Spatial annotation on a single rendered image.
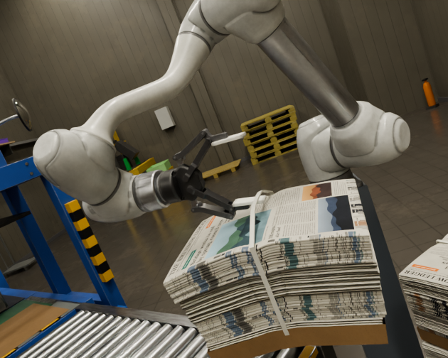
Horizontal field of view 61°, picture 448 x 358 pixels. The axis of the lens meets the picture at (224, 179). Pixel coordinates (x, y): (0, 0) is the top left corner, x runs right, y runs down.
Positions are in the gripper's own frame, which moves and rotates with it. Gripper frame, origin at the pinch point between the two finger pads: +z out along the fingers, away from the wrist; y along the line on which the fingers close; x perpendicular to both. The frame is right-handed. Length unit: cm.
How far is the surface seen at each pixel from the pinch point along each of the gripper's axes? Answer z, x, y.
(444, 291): 33, -18, 47
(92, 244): -113, -72, 36
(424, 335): 27, -26, 66
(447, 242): 39, -38, 45
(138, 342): -63, -19, 56
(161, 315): -60, -33, 55
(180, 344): -44, -15, 54
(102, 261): -112, -73, 47
